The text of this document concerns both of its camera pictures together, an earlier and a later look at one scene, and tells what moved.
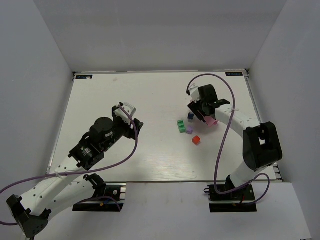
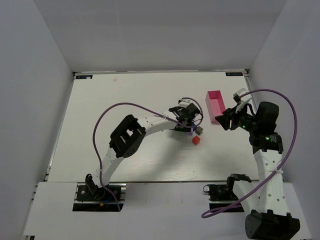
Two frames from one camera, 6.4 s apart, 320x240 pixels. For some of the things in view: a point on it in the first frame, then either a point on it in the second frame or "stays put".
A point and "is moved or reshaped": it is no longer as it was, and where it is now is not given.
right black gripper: x=197 y=110 -> x=231 y=119
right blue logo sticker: x=233 y=74 stays put
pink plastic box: x=210 y=121 is moved or reshaped
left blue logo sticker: x=84 y=77 stays put
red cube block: x=196 y=140 stays put
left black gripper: x=130 y=128 -> x=184 y=124
